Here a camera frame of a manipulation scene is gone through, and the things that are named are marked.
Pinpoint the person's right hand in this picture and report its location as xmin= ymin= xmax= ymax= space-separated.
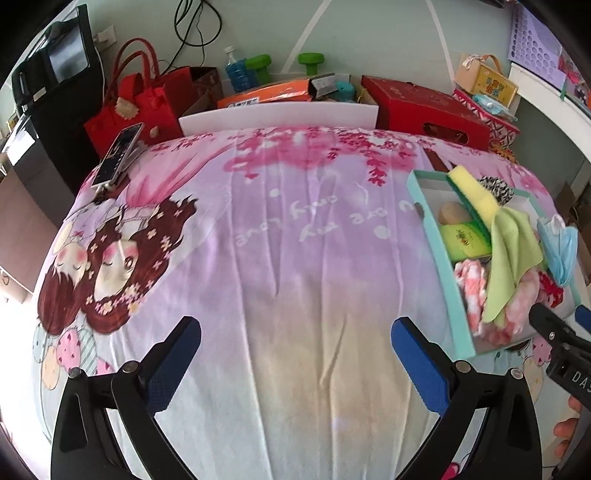
xmin=553 ymin=396 xmax=585 ymax=460

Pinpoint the green tissue pack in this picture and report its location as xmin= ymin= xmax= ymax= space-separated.
xmin=438 ymin=222 xmax=494 ymax=260

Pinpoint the blue liquid bottle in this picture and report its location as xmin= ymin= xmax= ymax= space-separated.
xmin=224 ymin=45 xmax=252 ymax=93

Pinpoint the black cable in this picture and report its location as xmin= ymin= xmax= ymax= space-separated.
xmin=159 ymin=0 xmax=227 ymax=77

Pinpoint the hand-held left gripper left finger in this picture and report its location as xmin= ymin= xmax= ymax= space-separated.
xmin=51 ymin=316 xmax=201 ymax=480

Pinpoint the colourful printed packet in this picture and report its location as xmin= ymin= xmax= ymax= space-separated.
xmin=556 ymin=46 xmax=591 ymax=102

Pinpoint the pink white checked cloth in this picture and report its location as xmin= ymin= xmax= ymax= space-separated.
xmin=454 ymin=258 xmax=486 ymax=337

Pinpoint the green dumbbell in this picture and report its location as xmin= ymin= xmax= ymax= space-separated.
xmin=298 ymin=52 xmax=326 ymax=77
xmin=245 ymin=54 xmax=273 ymax=86

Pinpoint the smartphone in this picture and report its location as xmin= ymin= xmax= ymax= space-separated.
xmin=91 ymin=122 xmax=145 ymax=190

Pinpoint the black monitor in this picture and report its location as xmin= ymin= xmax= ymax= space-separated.
xmin=11 ymin=4 xmax=95 ymax=114

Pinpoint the black white cow-print scrunchie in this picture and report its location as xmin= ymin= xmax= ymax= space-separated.
xmin=478 ymin=174 xmax=515 ymax=206

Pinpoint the light blue packet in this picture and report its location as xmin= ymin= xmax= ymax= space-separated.
xmin=473 ymin=92 xmax=513 ymax=116

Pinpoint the black cabinet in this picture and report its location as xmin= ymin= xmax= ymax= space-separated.
xmin=2 ymin=78 xmax=114 ymax=199

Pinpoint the red gift box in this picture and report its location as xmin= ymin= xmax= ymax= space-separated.
xmin=360 ymin=75 xmax=491 ymax=151

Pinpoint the cartoon printed bed sheet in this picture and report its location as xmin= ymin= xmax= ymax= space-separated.
xmin=32 ymin=127 xmax=585 ymax=480

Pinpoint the white board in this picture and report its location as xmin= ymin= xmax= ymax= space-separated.
xmin=178 ymin=100 xmax=379 ymax=137

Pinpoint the beige gift box with handle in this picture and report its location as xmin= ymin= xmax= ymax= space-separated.
xmin=455 ymin=53 xmax=520 ymax=109

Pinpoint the light green cloth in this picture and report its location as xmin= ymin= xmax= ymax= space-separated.
xmin=482 ymin=208 xmax=544 ymax=324

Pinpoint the dark red paper bag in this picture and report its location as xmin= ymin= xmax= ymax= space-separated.
xmin=180 ymin=67 xmax=220 ymax=116

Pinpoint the orange cardboard box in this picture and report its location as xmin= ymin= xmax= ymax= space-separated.
xmin=217 ymin=73 xmax=338 ymax=109

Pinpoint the brown wooden cabinet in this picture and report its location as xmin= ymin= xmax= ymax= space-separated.
xmin=0 ymin=171 xmax=61 ymax=303

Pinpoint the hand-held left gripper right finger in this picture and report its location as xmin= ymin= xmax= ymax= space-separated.
xmin=390 ymin=316 xmax=541 ymax=480

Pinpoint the phone stand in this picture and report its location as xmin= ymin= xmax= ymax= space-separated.
xmin=93 ymin=143 xmax=147 ymax=204

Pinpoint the yellow sponge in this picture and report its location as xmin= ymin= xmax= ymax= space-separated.
xmin=445 ymin=167 xmax=502 ymax=232

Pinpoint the pink fluffy cloth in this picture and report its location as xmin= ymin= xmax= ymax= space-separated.
xmin=478 ymin=267 xmax=540 ymax=346

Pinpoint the red patterned box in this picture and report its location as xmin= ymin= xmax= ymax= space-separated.
xmin=451 ymin=89 xmax=520 ymax=151

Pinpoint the blue face mask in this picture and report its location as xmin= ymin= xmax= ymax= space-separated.
xmin=536 ymin=215 xmax=580 ymax=287

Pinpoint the white table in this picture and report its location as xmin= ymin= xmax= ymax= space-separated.
xmin=508 ymin=62 xmax=591 ymax=162

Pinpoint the purple perforated basket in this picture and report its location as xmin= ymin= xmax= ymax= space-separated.
xmin=508 ymin=4 xmax=566 ymax=88

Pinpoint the teal shallow box tray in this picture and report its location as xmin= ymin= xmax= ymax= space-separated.
xmin=407 ymin=168 xmax=583 ymax=361

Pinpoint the red tote bag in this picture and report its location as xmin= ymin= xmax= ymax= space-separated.
xmin=84 ymin=38 xmax=192 ymax=160

